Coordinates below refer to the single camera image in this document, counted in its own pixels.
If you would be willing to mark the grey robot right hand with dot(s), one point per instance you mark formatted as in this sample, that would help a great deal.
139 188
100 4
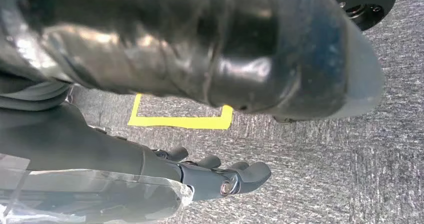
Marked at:
82 143

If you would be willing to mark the yellow floor tape marking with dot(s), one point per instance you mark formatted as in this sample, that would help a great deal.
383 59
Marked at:
179 122

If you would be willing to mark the robot right leg black shell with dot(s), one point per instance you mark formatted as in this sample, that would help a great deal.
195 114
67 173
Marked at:
165 34

